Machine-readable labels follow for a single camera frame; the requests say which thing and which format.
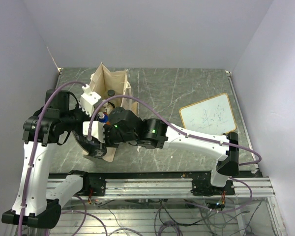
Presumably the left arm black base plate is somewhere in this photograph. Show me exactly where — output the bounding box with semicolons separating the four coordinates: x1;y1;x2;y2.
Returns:
83;178;106;197

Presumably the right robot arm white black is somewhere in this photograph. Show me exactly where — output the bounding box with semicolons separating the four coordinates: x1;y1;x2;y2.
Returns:
104;108;239;195

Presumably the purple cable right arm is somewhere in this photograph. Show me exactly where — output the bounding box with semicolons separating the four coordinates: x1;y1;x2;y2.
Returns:
87;95;263;214

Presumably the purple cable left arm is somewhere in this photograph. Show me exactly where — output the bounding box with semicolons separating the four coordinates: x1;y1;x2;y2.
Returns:
17;81;106;236

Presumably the clear square bottle black cap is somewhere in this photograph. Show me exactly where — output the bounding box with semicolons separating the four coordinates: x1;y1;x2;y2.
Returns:
107;89;115;97

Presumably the chrome bottle white cap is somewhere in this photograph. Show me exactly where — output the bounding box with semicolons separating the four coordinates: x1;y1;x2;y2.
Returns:
103;102;115;114

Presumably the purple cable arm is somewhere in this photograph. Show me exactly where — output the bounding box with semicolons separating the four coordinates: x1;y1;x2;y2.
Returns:
17;81;106;236
87;95;263;214

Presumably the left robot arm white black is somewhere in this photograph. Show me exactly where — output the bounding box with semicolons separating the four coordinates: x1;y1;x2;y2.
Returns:
1;89;90;229

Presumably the cream canvas tote bag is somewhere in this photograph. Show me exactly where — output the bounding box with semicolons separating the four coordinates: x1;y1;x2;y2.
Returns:
81;62;139;163

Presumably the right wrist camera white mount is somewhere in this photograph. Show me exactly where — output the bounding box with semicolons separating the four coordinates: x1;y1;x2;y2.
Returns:
82;121;105;143

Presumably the aluminium rail frame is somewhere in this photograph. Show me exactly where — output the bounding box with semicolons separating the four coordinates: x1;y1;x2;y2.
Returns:
16;177;276;200

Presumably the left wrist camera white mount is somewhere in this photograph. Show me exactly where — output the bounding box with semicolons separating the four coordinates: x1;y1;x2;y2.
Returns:
79;85;102;117

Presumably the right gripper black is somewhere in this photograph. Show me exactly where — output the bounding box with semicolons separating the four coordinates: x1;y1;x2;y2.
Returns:
94;124;138;149

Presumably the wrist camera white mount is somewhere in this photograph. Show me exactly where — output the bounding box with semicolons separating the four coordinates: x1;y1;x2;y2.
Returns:
79;85;102;117
82;121;105;143

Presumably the yellow-framed whiteboard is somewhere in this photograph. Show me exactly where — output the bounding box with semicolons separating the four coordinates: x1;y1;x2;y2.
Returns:
179;93;236;135

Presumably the orange pump bottle blue collar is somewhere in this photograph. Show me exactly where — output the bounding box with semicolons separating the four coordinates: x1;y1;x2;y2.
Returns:
98;112;109;123

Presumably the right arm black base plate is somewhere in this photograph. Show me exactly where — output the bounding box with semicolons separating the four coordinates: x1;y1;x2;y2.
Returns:
190;179;235;197

